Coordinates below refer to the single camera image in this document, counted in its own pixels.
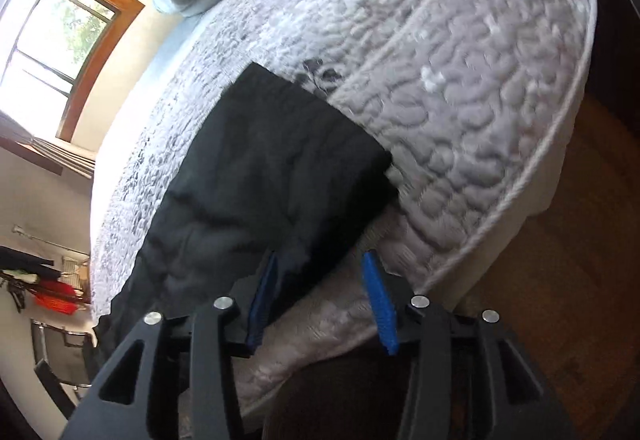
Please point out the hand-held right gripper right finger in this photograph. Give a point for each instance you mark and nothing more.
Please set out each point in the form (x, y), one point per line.
(380, 305)

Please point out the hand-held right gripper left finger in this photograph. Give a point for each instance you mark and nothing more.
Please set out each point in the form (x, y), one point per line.
(262, 300)

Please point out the black padded jacket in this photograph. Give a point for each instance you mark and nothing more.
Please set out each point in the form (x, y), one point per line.
(250, 170)

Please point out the black metal chair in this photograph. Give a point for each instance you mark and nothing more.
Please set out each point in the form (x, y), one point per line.
(65, 355)

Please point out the red basket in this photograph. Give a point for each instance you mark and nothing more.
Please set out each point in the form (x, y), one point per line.
(55, 297)

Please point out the grey quilted bedspread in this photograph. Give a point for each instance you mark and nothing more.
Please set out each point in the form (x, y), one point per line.
(450, 95)

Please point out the dark garment on rack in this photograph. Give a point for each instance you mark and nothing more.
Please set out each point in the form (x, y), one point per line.
(25, 262)

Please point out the white folded curtain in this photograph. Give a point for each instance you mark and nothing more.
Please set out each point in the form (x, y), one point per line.
(50, 150)

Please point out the wooden framed window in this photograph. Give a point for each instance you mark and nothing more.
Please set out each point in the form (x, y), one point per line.
(60, 20)

